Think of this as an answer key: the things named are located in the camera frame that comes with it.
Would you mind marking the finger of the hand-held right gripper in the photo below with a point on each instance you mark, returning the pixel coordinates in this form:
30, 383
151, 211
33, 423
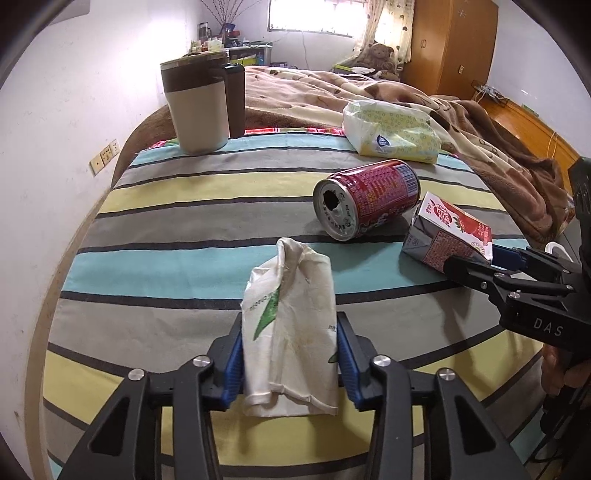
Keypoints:
471, 274
508, 256

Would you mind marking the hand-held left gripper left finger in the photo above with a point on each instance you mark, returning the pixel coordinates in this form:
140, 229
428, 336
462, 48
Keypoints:
233, 364

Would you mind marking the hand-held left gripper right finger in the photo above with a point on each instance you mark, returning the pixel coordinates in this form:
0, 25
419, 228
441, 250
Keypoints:
348, 364

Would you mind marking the strawberry milk carton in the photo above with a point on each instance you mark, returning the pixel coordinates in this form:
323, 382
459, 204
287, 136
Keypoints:
448, 230

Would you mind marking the white green paper carton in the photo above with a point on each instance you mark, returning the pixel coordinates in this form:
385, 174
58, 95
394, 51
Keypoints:
291, 332

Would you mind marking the beige brown travel mug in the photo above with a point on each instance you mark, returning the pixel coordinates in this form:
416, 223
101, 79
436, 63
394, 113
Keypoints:
196, 110

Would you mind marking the person's right forearm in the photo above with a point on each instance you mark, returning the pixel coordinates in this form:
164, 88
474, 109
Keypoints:
575, 434

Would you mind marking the person's right hand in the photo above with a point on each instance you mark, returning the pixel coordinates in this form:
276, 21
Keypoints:
561, 369

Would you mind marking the wooden headboard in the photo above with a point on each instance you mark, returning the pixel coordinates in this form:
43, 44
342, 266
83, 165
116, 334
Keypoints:
526, 129

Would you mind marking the red drink can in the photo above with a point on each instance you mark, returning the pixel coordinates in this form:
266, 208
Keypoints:
369, 194

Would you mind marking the yellow tissue pack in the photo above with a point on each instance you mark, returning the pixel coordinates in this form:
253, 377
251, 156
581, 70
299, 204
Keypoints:
392, 131

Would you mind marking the brown blanket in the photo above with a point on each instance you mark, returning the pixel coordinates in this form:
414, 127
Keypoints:
415, 106

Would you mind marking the wooden wardrobe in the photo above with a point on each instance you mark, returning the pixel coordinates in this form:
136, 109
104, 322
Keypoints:
452, 41

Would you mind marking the brown teddy bear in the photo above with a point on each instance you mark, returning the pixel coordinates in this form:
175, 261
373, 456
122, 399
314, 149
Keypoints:
378, 57

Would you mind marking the patterned curtain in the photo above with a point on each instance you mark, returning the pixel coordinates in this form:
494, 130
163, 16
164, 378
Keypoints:
388, 23

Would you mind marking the window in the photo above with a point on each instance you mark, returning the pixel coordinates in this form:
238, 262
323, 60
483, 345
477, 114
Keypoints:
318, 16

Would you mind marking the cluttered desk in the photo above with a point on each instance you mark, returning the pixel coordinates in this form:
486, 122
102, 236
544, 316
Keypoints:
240, 50

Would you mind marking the decorative branches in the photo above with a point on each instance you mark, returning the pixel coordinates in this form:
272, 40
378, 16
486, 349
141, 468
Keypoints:
228, 11

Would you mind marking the wall socket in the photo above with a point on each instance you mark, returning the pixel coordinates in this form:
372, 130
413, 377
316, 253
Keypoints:
104, 158

